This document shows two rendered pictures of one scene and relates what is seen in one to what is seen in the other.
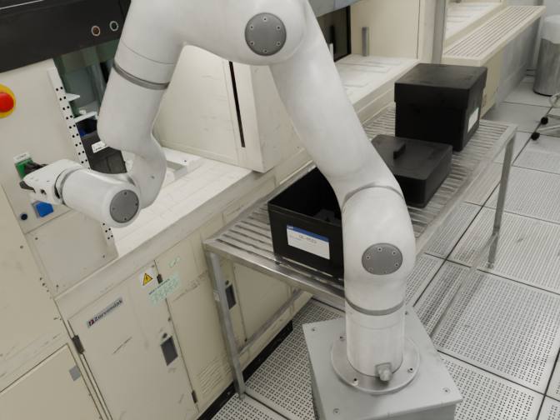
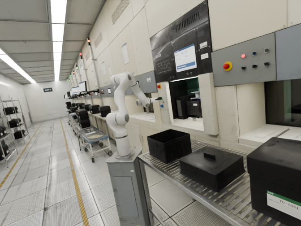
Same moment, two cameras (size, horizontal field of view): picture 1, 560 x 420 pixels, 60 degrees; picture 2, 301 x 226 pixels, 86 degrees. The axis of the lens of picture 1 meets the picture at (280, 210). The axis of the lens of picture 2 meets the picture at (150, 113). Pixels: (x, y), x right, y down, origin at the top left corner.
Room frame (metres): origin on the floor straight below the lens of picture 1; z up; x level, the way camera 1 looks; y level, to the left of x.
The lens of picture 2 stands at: (1.54, -1.46, 1.37)
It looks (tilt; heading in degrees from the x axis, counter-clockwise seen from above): 9 degrees down; 111
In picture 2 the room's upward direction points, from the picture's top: 9 degrees counter-clockwise
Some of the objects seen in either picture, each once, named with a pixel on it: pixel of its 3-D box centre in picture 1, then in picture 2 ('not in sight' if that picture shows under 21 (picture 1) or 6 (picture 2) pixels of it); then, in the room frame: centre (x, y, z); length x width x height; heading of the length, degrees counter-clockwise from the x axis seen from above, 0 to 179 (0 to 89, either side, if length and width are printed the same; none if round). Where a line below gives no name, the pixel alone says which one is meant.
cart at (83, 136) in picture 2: not in sight; (96, 143); (-1.06, 1.53, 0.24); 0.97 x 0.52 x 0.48; 142
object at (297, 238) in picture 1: (334, 218); (168, 144); (1.18, -0.16, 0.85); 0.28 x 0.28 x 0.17; 49
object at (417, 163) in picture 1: (399, 163); (210, 162); (1.51, -0.44, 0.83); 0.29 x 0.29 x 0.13; 52
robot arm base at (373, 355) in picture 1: (374, 327); (123, 145); (0.73, -0.17, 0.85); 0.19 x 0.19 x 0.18
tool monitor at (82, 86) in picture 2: not in sight; (89, 88); (-1.50, 2.24, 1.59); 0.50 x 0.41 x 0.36; 50
